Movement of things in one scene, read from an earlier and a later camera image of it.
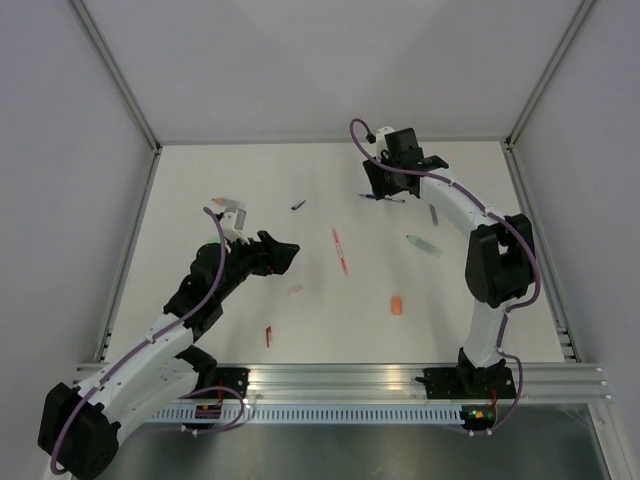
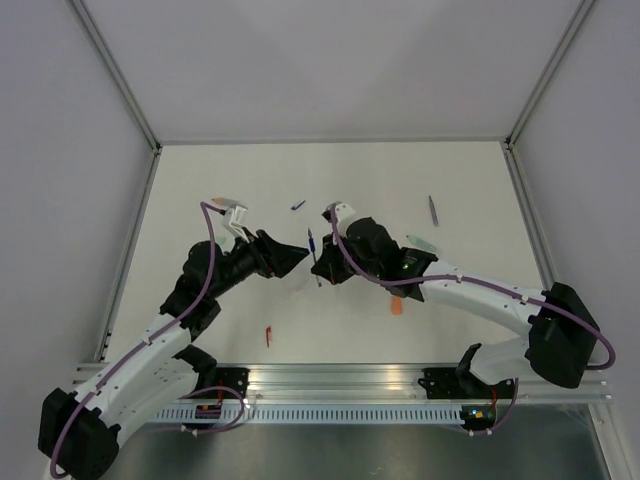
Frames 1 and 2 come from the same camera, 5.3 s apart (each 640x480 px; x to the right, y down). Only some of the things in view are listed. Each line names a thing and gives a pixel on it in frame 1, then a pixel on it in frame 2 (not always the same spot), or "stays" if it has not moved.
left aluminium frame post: [119, 75] stays
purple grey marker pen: [433, 213] stays
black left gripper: [270, 256] stays
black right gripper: [379, 186] to [327, 265]
